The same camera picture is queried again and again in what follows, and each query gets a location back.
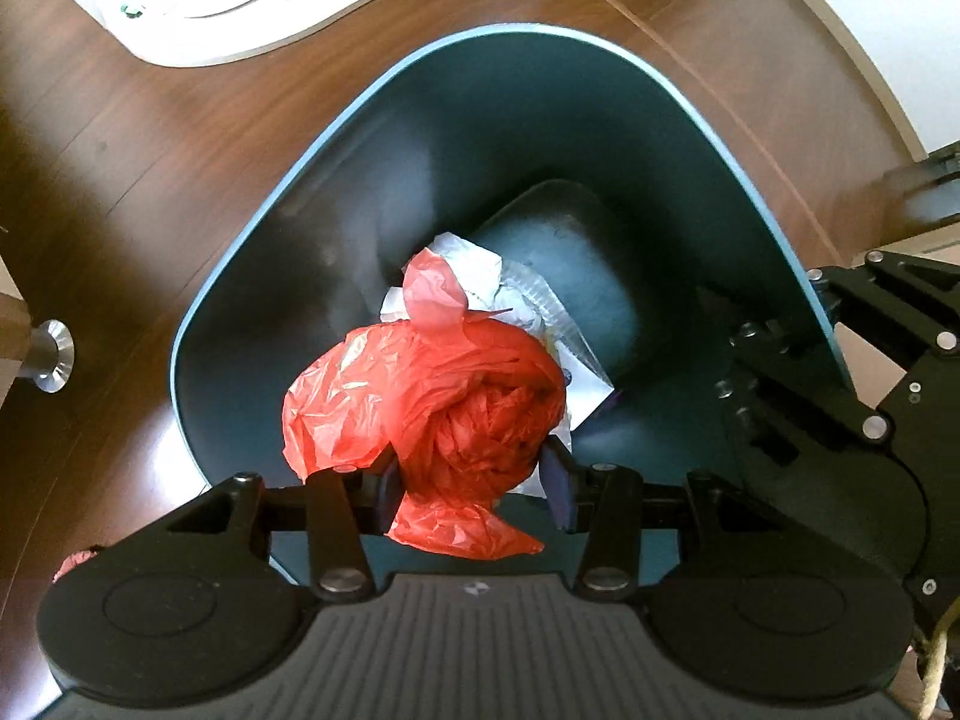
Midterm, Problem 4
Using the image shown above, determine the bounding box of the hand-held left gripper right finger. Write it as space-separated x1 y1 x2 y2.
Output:
541 441 781 602

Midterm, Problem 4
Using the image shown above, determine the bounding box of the teal plastic waste bin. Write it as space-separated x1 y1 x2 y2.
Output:
169 24 856 586

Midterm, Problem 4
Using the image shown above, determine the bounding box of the red plastic bag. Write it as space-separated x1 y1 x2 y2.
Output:
281 247 569 560

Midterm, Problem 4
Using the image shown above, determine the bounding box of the beige cord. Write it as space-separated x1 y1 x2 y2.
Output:
916 615 955 720

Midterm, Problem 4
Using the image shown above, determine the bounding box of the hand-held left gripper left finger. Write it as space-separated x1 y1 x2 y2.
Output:
169 452 404 602

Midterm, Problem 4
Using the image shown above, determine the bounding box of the orange spiky brush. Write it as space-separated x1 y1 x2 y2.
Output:
52 546 102 586

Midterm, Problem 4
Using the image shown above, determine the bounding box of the white corner shelf unit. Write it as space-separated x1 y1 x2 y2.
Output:
15 0 530 70

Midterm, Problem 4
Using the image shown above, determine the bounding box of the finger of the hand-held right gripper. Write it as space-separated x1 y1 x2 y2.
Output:
716 319 890 466
810 251 960 357

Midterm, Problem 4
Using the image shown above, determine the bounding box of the metal bed leg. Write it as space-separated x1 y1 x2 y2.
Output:
19 319 76 396

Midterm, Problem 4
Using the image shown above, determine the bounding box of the white purple plastic wrapper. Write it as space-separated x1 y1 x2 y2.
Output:
495 259 623 421

